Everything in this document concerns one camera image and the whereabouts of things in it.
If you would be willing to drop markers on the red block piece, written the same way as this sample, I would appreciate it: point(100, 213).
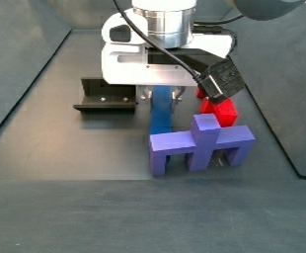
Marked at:
point(224, 111)

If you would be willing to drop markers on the blue long block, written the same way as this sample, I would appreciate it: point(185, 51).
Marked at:
point(160, 112)

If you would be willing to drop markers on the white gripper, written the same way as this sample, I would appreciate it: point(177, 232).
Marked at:
point(124, 59)

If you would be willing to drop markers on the black angle bracket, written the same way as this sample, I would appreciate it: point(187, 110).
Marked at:
point(104, 96)

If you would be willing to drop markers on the purple block piece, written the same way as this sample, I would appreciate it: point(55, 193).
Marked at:
point(198, 143)

